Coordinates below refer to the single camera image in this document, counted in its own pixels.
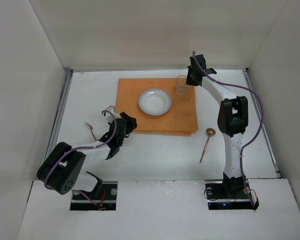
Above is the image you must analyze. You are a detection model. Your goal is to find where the clear plastic cup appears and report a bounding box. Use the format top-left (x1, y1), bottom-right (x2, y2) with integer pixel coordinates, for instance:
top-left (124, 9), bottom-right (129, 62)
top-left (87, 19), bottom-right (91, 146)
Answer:
top-left (175, 75), bottom-right (187, 95)

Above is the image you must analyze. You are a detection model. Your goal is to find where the copper fork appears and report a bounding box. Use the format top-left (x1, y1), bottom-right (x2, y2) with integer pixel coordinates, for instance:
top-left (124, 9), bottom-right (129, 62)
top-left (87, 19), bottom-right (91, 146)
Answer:
top-left (84, 122), bottom-right (98, 141)

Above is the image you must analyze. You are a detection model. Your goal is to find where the orange cloth napkin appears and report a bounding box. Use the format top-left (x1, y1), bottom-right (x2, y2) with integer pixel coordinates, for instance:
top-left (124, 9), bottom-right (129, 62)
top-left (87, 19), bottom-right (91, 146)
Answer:
top-left (116, 78), bottom-right (199, 136)

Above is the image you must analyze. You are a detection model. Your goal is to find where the white round plate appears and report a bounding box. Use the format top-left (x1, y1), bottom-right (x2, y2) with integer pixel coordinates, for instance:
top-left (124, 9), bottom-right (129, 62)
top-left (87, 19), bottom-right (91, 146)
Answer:
top-left (138, 88), bottom-right (172, 116)

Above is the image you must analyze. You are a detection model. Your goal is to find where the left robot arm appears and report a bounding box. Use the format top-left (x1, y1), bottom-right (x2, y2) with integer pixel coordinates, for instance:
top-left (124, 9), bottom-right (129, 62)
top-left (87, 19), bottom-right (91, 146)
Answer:
top-left (36, 108), bottom-right (138, 196)

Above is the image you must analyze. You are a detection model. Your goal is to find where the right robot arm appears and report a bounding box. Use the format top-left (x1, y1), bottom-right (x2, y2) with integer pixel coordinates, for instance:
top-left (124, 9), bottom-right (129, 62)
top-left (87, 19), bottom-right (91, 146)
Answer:
top-left (186, 52), bottom-right (249, 192)

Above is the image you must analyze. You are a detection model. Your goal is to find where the copper spoon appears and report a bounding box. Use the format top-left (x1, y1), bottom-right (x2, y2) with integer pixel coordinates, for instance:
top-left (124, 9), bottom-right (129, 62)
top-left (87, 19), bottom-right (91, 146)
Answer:
top-left (199, 128), bottom-right (216, 163)

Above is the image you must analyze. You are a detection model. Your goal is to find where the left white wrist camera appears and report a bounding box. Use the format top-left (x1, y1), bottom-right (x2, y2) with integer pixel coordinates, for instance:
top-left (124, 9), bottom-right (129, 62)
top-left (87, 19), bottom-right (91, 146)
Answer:
top-left (101, 105), bottom-right (121, 123)

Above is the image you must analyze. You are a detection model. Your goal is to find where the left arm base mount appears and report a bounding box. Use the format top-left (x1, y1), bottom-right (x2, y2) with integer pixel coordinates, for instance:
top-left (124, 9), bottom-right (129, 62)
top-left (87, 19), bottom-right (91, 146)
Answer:
top-left (70, 181), bottom-right (118, 211)

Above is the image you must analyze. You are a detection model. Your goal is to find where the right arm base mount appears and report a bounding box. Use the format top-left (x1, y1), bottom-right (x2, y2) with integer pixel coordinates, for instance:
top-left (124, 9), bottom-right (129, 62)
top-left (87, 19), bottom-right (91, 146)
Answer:
top-left (203, 181), bottom-right (260, 211)

